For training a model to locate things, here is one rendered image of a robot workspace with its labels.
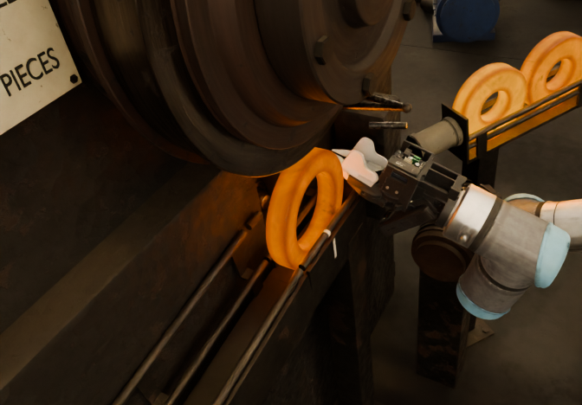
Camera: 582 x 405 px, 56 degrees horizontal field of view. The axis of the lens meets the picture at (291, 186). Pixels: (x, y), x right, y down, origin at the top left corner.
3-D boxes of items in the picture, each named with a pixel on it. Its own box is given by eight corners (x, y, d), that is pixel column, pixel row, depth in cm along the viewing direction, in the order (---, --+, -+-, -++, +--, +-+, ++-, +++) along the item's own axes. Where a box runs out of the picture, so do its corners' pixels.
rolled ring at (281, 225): (339, 125, 82) (320, 122, 83) (276, 202, 70) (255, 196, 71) (347, 217, 93) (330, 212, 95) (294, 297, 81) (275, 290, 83)
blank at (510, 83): (449, 81, 101) (461, 88, 98) (518, 48, 103) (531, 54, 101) (451, 147, 111) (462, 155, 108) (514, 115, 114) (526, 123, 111)
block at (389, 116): (336, 210, 109) (326, 106, 94) (353, 186, 114) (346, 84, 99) (387, 225, 105) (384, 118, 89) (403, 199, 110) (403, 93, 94)
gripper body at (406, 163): (401, 136, 86) (473, 170, 83) (385, 173, 92) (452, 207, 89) (381, 163, 81) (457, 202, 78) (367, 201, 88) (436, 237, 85)
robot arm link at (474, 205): (478, 221, 89) (460, 261, 83) (450, 207, 91) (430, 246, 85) (501, 184, 83) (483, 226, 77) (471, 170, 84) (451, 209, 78)
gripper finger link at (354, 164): (336, 131, 87) (389, 157, 85) (329, 157, 92) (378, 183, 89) (327, 142, 85) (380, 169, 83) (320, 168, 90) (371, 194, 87)
